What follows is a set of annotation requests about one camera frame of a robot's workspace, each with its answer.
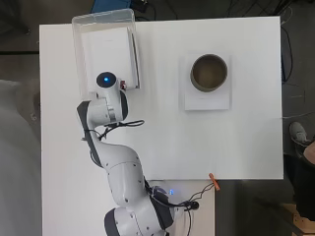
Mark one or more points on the black silver robot hand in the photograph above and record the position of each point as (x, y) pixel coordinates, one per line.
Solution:
(123, 85)

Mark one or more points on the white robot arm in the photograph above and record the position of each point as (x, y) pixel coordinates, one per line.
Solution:
(124, 177)

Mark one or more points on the white printed paper ream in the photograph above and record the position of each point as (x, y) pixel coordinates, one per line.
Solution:
(105, 49)

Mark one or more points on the clear plastic box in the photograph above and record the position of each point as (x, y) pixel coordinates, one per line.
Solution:
(76, 49)

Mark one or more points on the blue plastic lid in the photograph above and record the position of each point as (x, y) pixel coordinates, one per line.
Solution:
(108, 5)

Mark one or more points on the white flat box stand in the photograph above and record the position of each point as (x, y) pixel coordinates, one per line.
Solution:
(206, 101)

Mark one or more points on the orange clamp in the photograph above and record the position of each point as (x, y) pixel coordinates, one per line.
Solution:
(214, 182)

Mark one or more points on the person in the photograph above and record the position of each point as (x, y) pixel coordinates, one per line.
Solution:
(299, 132)

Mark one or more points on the wooden crate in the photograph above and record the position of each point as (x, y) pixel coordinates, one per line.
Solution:
(303, 221)

